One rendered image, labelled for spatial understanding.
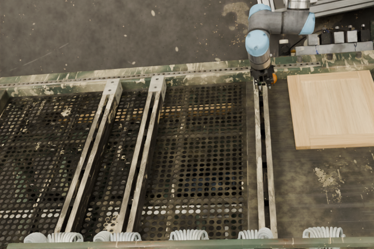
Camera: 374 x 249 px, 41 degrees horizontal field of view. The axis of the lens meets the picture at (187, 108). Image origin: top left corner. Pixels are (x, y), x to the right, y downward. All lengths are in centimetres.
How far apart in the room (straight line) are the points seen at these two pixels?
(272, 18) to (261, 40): 11
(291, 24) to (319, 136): 55
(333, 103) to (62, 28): 203
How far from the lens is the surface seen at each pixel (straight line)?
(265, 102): 215
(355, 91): 231
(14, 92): 270
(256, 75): 183
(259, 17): 171
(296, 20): 171
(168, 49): 334
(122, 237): 160
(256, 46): 164
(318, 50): 256
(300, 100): 224
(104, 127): 219
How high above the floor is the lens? 328
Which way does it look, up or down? 80 degrees down
